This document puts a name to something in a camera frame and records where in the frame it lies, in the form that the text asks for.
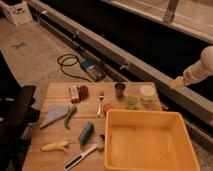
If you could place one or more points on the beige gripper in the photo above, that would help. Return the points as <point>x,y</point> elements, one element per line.
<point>177,82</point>

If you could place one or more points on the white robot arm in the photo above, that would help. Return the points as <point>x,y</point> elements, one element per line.
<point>196,72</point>

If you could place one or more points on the green plastic cup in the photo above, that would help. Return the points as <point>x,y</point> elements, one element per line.
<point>131,102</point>

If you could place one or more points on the dark paper cup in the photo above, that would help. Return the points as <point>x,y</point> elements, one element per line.
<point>119,89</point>

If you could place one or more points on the white lidded container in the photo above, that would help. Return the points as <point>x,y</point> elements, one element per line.
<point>147,92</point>

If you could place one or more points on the yellow plastic bin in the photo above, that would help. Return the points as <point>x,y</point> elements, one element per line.
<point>138,140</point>

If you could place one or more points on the orange ball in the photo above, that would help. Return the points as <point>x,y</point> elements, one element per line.
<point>107,107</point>

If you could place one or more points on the blue electronic box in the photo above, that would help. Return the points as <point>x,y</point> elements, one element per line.
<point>92,70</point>

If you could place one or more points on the silver fork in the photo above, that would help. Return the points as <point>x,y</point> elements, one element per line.
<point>101,98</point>

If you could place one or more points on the brown round object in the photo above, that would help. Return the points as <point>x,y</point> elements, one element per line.
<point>83,92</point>

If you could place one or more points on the white small box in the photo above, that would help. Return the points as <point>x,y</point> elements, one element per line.
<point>74,94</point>

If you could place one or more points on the green toy vegetable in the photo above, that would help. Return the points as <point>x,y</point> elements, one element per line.
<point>69,114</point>

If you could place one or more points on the grey triangular cloth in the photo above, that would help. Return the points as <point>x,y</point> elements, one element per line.
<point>55,112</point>

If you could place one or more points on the yellow toy banana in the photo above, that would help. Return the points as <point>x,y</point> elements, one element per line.
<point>59,145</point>

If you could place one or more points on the white cardboard box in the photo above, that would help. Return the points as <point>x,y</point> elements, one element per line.
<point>17,14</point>

